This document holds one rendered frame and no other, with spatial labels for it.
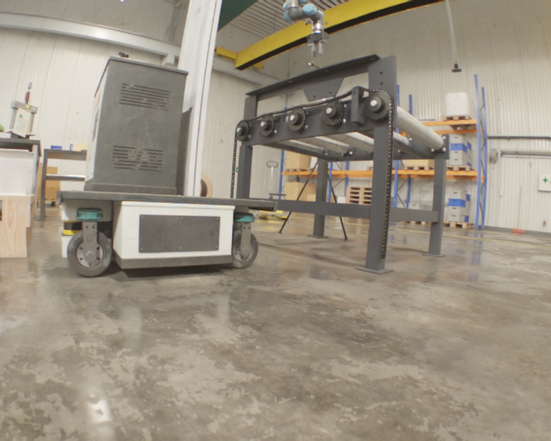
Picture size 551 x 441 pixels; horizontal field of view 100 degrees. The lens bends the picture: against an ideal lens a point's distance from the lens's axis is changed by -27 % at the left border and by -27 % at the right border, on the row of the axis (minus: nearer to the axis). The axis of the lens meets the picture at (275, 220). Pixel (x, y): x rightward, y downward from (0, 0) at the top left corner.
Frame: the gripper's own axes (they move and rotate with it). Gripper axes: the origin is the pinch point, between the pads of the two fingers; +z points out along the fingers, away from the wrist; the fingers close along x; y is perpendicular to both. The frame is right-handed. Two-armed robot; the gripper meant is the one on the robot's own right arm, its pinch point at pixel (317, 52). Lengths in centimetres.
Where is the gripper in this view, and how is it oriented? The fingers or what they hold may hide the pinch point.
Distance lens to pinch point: 205.7
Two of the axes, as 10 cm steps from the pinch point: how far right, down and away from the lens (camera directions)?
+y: -7.5, -0.1, -6.7
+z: -0.7, 10.0, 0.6
